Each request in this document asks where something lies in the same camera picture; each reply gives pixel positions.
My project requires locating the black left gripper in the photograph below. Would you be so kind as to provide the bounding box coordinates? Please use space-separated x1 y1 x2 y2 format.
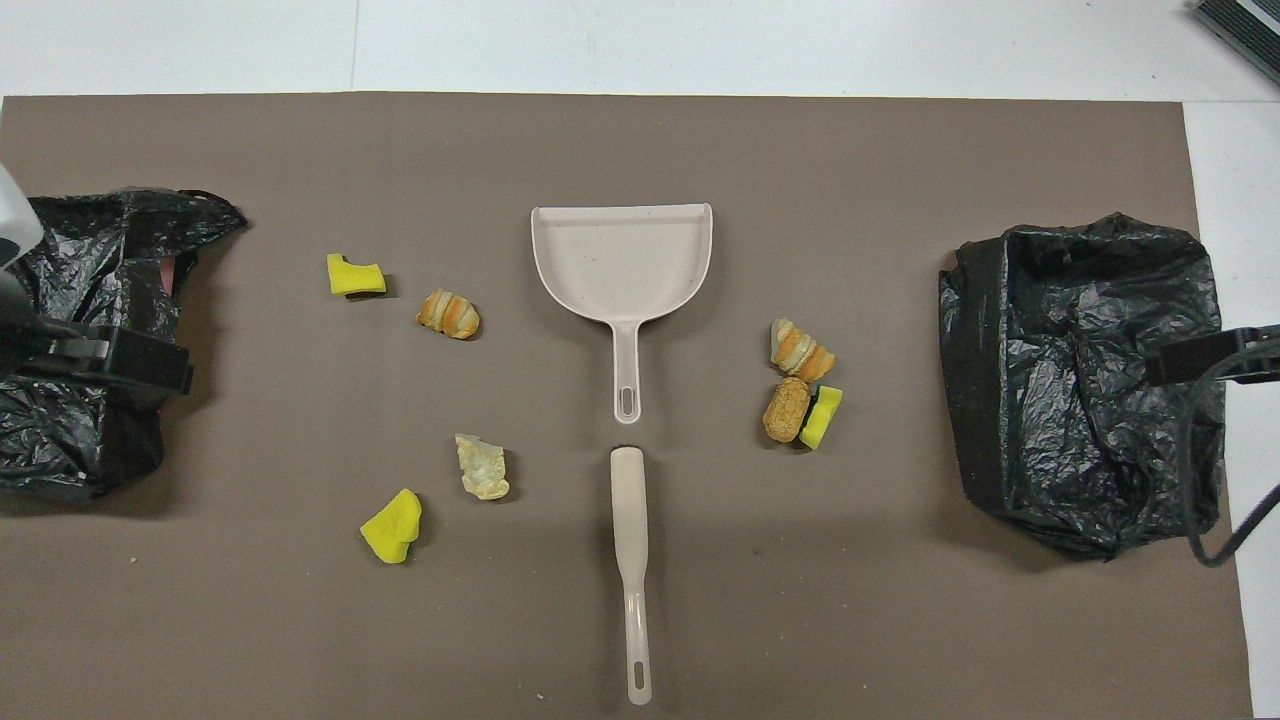
0 320 193 396

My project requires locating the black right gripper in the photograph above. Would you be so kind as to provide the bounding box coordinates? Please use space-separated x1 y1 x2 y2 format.
1145 324 1280 386

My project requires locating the notched yellow sponge piece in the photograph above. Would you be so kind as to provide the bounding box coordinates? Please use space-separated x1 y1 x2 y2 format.
326 253 388 297

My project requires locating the rounded yellow sponge piece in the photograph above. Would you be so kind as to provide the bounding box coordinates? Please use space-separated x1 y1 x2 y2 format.
360 488 424 565

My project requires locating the golden striped croissant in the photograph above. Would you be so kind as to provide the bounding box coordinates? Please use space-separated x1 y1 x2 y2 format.
416 288 482 341

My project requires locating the pale bread piece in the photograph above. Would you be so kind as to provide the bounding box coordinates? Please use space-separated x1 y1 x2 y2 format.
455 433 511 501

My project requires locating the yellow sponge with green layer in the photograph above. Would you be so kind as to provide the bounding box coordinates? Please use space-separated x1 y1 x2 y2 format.
798 385 844 451

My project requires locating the cream and orange croissant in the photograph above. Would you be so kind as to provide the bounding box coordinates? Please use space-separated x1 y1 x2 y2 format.
769 318 838 383

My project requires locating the brown cork-like piece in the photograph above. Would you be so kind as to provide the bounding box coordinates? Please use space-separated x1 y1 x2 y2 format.
762 376 813 444

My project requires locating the beige plastic dustpan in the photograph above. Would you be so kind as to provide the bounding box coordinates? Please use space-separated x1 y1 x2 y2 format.
531 203 714 425

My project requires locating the beige hand brush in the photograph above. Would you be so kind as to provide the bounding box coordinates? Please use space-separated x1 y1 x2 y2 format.
610 447 653 706

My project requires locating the crumpled black trash bag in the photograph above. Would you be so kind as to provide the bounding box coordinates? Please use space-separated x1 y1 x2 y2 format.
0 187 248 501

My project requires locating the right black trash bag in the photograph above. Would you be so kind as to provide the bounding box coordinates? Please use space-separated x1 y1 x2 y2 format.
938 212 1227 561

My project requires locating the dark ribbed grey object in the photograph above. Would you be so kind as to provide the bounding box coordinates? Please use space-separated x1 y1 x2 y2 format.
1190 0 1280 86

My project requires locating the large brown table mat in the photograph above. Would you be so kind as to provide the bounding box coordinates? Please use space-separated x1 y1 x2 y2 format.
0 92 1256 720

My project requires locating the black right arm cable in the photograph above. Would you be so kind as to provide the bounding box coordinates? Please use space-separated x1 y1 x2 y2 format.
1180 345 1280 568

